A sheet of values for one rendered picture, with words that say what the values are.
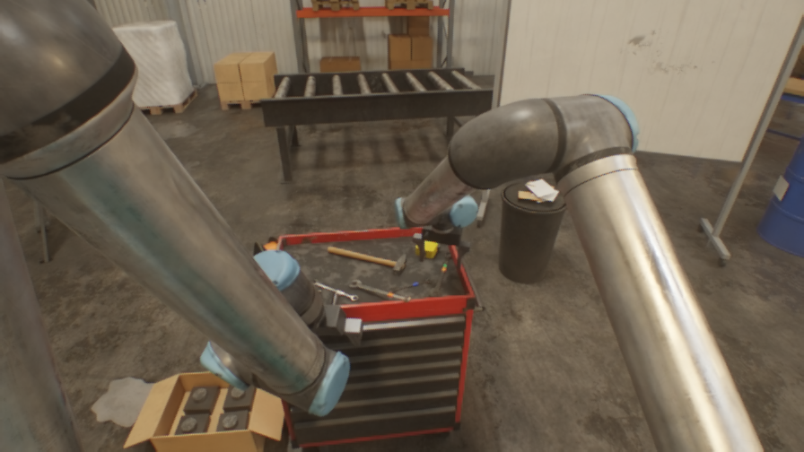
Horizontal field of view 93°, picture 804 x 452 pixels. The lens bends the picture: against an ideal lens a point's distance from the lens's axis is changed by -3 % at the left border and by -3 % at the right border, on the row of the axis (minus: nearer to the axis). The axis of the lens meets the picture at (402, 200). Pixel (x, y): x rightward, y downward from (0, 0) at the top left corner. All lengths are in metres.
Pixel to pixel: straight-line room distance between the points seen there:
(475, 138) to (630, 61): 2.77
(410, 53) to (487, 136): 7.47
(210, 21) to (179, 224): 9.12
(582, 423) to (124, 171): 2.27
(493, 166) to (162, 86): 7.22
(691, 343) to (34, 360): 0.68
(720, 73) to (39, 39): 3.46
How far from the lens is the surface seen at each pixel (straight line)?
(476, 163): 0.62
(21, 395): 0.49
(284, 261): 0.71
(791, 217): 4.34
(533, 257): 2.86
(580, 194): 0.62
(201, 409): 2.26
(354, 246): 1.71
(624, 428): 2.45
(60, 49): 0.27
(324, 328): 0.87
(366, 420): 1.82
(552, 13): 3.24
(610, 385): 2.58
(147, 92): 7.72
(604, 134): 0.64
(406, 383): 1.65
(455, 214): 1.13
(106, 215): 0.32
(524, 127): 0.59
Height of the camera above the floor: 1.89
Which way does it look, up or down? 29 degrees down
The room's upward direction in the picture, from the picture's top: straight up
